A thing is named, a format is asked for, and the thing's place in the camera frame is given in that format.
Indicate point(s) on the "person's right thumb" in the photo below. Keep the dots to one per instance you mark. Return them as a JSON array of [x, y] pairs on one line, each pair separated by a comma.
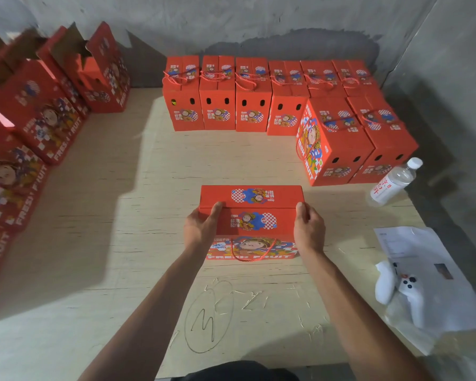
[[300, 213]]

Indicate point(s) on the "person's left forearm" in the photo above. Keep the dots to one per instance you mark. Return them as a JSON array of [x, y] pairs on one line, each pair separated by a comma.
[[154, 317]]

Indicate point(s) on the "person's right hand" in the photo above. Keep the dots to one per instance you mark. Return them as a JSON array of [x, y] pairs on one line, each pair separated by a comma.
[[310, 234]]

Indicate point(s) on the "red fruit gift box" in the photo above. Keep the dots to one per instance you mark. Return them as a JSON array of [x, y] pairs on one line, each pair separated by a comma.
[[254, 218]]

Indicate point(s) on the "row of open red cartons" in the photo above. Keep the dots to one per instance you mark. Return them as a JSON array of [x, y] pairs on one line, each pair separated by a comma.
[[39, 115]]

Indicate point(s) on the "person's left hand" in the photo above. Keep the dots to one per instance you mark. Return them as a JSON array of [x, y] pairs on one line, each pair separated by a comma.
[[196, 234]]

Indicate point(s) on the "person's right forearm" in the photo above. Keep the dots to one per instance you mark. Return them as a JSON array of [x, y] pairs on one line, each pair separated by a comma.
[[353, 317]]

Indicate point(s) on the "clear plastic water bottle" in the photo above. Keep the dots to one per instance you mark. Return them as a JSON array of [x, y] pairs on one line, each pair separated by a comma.
[[392, 182]]

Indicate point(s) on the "white game controller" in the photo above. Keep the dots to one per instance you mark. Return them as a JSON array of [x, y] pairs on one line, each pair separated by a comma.
[[410, 293]]

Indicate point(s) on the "person's black clothing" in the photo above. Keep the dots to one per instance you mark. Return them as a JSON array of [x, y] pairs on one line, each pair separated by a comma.
[[234, 372]]

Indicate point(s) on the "group of closed red cartons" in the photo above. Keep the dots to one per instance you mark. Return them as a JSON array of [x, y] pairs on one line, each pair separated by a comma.
[[285, 111]]

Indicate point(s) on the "white paper sheet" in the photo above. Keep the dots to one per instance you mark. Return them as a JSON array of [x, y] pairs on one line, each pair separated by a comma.
[[448, 293]]

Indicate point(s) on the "clear plastic bag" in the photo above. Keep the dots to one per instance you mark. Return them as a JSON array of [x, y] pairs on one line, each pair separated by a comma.
[[440, 337]]

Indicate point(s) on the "person's left thumb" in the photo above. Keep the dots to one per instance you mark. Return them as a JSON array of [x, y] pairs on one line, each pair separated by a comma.
[[215, 215]]

